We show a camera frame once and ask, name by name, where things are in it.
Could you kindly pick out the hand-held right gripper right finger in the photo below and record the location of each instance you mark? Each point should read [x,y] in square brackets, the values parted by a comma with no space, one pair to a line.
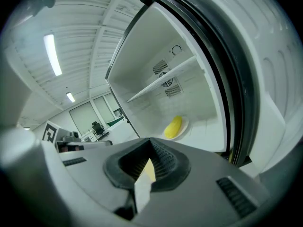
[201,197]

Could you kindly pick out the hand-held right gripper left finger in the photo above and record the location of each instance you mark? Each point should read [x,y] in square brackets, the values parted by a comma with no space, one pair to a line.
[82,174]

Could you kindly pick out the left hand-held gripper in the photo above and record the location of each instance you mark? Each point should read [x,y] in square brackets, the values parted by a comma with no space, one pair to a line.
[50,132]

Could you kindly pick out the white round plate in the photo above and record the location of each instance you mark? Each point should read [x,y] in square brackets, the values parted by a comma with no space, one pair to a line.
[185,128]

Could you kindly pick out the yellow corn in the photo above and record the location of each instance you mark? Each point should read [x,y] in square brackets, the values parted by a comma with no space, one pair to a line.
[173,128]

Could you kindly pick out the black mini fridge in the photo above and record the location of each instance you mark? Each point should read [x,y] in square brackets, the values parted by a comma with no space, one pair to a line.
[146,44]

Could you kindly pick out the wide frosted window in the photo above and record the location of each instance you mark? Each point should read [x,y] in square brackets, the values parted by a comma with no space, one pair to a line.
[82,117]

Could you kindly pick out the white drawer cabinet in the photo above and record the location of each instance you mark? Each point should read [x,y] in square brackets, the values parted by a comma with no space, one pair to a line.
[88,136]

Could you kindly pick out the long ceiling light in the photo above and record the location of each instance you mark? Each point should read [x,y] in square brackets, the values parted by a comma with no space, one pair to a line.
[53,55]
[70,97]

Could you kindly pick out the black office chair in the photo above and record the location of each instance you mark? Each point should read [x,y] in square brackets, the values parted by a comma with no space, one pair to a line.
[97,128]

